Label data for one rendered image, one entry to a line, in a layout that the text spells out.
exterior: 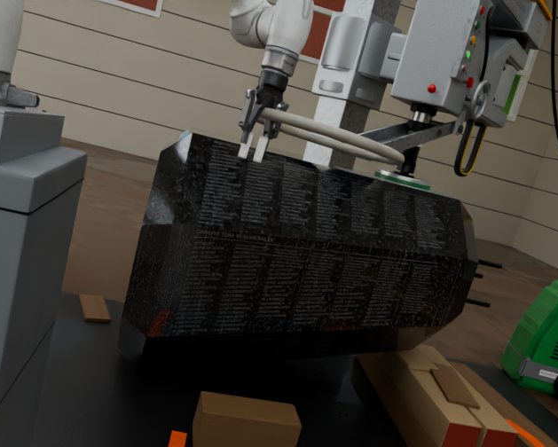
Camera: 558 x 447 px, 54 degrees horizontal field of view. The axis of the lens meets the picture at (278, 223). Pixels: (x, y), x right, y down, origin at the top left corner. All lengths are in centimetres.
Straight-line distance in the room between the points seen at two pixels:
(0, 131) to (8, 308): 27
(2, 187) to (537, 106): 892
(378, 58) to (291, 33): 135
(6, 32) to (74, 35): 709
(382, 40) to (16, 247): 217
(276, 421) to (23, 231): 102
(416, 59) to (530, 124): 733
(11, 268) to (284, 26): 88
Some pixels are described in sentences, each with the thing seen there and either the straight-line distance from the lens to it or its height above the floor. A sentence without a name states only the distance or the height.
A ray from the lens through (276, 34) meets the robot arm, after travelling 146.
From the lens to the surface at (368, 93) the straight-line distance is 276.
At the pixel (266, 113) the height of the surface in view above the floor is 98.
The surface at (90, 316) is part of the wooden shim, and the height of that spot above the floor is 3.
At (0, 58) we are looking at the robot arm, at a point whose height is 95.
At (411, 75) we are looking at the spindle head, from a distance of 214.
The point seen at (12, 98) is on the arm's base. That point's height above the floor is 89.
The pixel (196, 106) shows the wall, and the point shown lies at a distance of 795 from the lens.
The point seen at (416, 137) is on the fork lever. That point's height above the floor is 104.
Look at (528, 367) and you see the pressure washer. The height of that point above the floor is 12.
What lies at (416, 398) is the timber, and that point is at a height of 18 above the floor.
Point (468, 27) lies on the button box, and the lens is 210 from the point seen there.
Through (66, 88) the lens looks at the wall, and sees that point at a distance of 816.
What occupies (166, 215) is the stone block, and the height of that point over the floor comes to 63.
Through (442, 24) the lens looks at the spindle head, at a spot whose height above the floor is 145.
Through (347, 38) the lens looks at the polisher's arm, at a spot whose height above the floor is 143.
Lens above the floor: 97
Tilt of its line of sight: 10 degrees down
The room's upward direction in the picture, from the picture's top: 15 degrees clockwise
